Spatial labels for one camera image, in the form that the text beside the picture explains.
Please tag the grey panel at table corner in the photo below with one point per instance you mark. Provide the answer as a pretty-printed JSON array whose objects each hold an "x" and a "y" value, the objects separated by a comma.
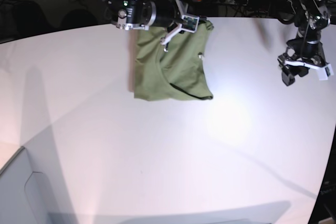
[{"x": 27, "y": 196}]

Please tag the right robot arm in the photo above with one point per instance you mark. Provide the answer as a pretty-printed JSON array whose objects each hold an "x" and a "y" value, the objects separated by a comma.
[{"x": 172, "y": 15}]

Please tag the green T-shirt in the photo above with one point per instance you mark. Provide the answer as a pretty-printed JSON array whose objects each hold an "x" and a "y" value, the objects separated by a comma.
[{"x": 176, "y": 73}]

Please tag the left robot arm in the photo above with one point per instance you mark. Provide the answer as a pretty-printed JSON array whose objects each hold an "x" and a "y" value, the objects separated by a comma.
[{"x": 310, "y": 17}]

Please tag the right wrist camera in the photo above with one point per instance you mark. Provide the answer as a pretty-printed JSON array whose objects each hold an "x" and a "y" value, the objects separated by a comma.
[{"x": 190, "y": 23}]

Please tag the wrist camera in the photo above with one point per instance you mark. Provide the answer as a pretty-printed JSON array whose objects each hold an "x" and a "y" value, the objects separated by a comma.
[
  {"x": 325, "y": 72},
  {"x": 190, "y": 23}
]

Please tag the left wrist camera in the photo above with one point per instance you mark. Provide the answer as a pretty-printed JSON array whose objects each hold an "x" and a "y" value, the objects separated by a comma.
[{"x": 325, "y": 72}]

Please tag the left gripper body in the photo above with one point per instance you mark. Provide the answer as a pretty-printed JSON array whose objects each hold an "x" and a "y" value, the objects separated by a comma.
[{"x": 304, "y": 53}]

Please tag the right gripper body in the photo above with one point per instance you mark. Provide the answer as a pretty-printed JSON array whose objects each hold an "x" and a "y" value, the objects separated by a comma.
[{"x": 176, "y": 28}]

